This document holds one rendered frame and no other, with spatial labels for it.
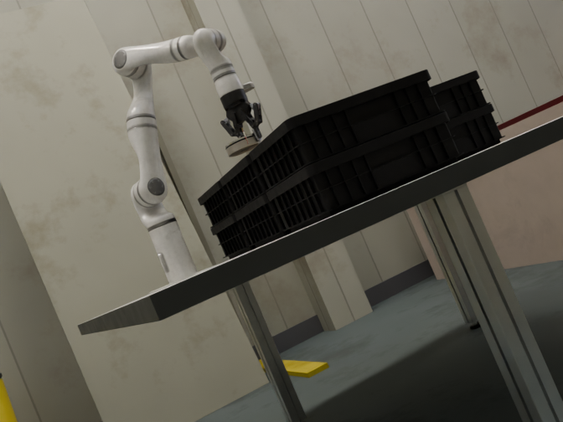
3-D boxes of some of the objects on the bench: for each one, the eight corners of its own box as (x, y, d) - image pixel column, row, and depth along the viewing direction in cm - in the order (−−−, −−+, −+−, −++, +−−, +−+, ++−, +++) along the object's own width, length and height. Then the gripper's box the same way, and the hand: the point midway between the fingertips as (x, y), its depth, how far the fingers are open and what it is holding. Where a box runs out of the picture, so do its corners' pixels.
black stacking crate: (329, 217, 142) (307, 165, 143) (282, 237, 170) (263, 193, 170) (469, 156, 157) (449, 110, 158) (405, 183, 185) (388, 144, 185)
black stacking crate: (248, 251, 198) (232, 214, 198) (223, 262, 226) (209, 229, 226) (358, 203, 213) (343, 169, 213) (321, 219, 241) (308, 189, 241)
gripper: (204, 103, 194) (226, 155, 194) (245, 79, 188) (267, 134, 187) (218, 103, 201) (240, 153, 200) (257, 80, 194) (279, 132, 194)
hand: (250, 138), depth 194 cm, fingers closed on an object, 4 cm apart
